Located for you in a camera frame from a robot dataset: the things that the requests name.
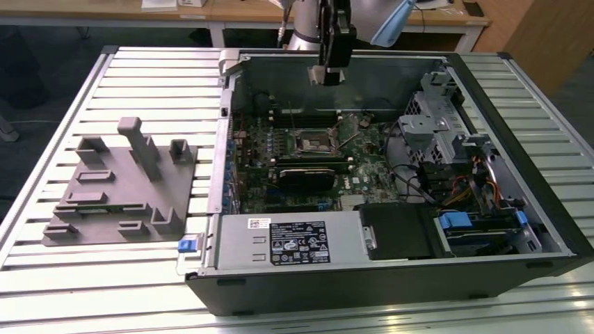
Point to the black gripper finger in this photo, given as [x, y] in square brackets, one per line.
[335, 78]

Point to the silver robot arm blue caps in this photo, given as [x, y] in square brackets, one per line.
[303, 24]

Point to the CPU socket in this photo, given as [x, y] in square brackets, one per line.
[311, 142]

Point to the black RAM slot bank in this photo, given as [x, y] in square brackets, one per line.
[305, 118]
[311, 160]

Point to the silver metal drive cage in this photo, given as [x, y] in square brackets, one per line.
[431, 104]

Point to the green motherboard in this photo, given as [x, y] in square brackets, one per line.
[375, 167]

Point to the black graphics card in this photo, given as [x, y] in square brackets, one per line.
[305, 179]

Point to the small black item on desk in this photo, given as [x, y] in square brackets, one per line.
[472, 8]

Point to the white box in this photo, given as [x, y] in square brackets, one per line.
[157, 3]
[192, 2]

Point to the small silver heatsink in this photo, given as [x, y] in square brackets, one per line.
[352, 200]

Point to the wooden cabinet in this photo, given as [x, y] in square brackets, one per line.
[547, 35]

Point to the black plastic drive cover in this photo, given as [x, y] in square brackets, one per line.
[399, 229]

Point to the hard disk in blue carrier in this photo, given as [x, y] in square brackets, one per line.
[452, 221]

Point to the wooden desk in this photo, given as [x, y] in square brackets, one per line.
[116, 14]

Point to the grey power supply unit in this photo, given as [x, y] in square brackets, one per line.
[240, 243]

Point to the grey parts rack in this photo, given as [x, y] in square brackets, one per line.
[125, 174]

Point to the blue plastic clip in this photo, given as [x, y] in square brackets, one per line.
[520, 217]

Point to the blue case latch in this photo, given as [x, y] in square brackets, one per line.
[187, 244]

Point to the green RAM stick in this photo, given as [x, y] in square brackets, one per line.
[113, 209]

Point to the black open PC case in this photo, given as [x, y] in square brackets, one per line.
[324, 292]

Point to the grey plastic bracket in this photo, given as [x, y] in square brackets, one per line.
[472, 141]

